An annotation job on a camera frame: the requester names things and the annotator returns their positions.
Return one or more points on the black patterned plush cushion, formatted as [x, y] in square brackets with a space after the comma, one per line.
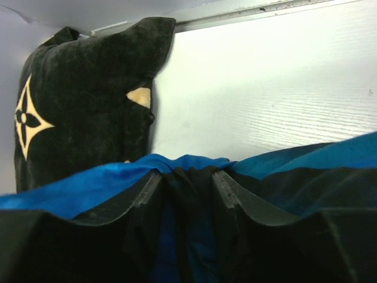
[87, 102]

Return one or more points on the aluminium right side rail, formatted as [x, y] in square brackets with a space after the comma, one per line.
[230, 12]

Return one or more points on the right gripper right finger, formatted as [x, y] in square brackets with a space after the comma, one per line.
[258, 242]

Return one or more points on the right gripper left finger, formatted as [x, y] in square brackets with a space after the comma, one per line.
[112, 242]

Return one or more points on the blue and yellow pillowcase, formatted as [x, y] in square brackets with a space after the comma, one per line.
[299, 180]

